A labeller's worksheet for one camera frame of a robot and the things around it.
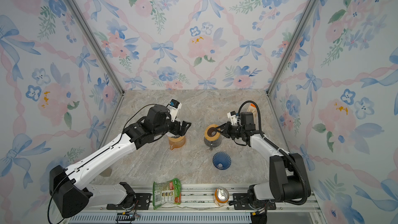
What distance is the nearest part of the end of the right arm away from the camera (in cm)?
68

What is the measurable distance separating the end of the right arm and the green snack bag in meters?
0.36

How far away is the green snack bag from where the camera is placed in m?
0.73
